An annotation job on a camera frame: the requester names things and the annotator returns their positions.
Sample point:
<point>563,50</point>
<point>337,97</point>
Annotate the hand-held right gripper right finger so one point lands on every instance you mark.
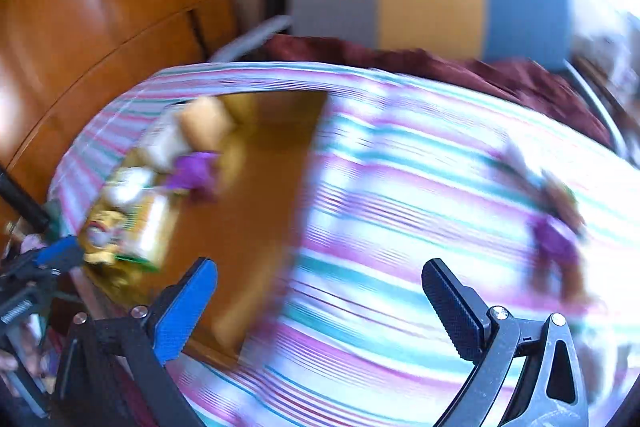
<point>452,312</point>

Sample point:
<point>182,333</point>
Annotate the yellow snack packet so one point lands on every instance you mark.
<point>102,234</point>

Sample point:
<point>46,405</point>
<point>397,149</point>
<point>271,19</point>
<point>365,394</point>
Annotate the striped bed sheet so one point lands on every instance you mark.
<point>400,217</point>

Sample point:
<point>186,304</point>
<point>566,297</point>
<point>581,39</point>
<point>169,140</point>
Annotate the purple snack packet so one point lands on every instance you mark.
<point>557,239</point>
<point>195,172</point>

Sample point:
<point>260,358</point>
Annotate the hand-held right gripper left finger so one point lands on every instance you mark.
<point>185,312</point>

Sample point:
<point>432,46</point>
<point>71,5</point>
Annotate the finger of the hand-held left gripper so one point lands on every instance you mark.
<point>57,252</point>

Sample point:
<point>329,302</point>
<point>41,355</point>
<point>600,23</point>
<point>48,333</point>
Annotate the white item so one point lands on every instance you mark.
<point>127,187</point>

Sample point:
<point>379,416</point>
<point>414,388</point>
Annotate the maroon gift box gold lining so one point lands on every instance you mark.
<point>260,207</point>

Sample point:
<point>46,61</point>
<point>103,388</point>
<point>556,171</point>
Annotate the wooden wardrobe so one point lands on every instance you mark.
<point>100,32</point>

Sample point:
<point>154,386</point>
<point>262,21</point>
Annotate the black rod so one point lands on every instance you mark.
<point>22,199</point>

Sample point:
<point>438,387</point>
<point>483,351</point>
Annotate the maroon blanket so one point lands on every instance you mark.
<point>450,67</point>

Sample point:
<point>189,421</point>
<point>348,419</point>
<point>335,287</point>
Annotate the bread bun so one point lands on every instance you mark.
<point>207,122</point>

